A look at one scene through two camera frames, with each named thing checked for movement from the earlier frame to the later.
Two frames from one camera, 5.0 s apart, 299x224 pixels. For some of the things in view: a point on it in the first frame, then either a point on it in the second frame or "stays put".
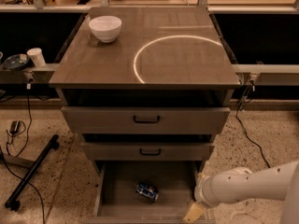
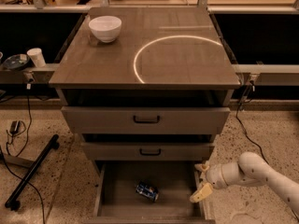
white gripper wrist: [202, 192] -> [214, 175]
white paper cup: [37, 57] stays put
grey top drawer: [146, 119] stays put
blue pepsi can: [149, 191] stays put
